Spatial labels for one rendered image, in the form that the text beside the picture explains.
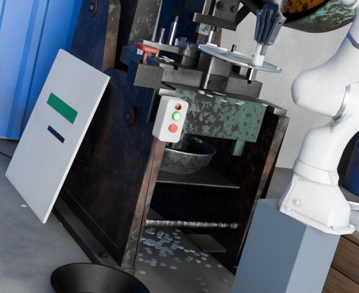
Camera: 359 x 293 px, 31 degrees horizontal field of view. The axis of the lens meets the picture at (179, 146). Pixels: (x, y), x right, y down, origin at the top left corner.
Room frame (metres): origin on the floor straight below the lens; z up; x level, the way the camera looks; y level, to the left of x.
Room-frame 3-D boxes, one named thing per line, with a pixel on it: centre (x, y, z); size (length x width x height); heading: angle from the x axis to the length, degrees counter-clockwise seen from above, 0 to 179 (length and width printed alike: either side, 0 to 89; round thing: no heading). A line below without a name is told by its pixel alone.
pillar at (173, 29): (2.38, 0.13, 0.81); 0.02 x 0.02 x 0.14
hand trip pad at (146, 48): (2.00, 0.18, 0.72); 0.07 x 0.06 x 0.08; 34
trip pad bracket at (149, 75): (2.01, 0.16, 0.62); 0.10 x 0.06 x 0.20; 124
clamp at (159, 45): (2.28, 0.17, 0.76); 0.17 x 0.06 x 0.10; 124
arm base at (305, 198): (1.71, -0.41, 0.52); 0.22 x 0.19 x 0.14; 44
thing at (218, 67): (2.23, -0.07, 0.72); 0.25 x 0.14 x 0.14; 34
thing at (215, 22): (2.38, 0.03, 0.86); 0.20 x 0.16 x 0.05; 124
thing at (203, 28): (2.36, 0.03, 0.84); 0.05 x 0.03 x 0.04; 124
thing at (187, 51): (2.37, 0.03, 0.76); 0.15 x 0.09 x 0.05; 124
